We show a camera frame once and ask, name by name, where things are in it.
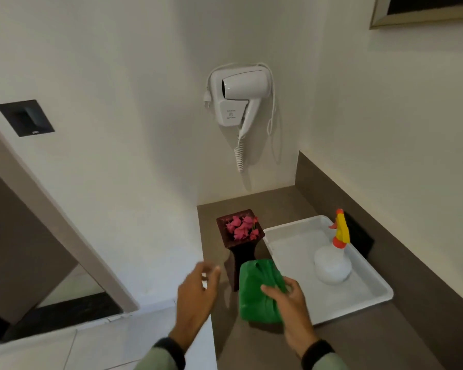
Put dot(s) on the framed mirror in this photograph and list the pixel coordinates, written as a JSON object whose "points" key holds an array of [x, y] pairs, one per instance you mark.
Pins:
{"points": [[424, 9]]}

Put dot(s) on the door frame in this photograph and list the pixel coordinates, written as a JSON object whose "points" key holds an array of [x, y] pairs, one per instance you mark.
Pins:
{"points": [[50, 227]]}

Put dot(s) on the white spray bottle yellow trigger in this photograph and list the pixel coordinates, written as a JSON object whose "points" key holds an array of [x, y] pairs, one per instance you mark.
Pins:
{"points": [[333, 258]]}

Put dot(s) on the person's right hand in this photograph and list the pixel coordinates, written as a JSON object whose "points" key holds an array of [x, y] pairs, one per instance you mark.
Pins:
{"points": [[295, 315]]}

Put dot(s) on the green cleaning cloth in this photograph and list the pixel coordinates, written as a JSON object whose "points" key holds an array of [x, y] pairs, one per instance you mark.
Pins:
{"points": [[256, 292]]}

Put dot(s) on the white hair dryer holder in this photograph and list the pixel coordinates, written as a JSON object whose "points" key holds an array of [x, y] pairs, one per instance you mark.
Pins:
{"points": [[227, 100]]}

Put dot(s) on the black wall switch plate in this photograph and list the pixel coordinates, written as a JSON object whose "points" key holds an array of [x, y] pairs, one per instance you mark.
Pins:
{"points": [[25, 117]]}

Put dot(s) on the dark wooden vase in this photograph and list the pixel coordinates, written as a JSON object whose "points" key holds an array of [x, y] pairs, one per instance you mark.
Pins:
{"points": [[241, 250]]}

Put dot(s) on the person's right thumb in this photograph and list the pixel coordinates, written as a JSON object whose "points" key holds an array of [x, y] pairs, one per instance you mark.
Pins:
{"points": [[272, 291]]}

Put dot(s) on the person's left thumb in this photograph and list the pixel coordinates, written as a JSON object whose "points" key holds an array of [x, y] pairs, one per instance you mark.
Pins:
{"points": [[214, 280]]}

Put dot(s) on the white plastic tray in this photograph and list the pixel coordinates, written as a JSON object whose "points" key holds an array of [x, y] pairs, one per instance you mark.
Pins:
{"points": [[328, 273]]}

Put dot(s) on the white wall-mounted hair dryer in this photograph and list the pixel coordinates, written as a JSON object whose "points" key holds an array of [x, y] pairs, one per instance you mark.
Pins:
{"points": [[244, 96]]}

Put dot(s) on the pink flowers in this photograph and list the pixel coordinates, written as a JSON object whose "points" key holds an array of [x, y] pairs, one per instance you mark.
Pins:
{"points": [[242, 227]]}

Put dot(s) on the person's left hand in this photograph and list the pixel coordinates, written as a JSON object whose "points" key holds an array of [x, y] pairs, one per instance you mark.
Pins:
{"points": [[193, 304]]}

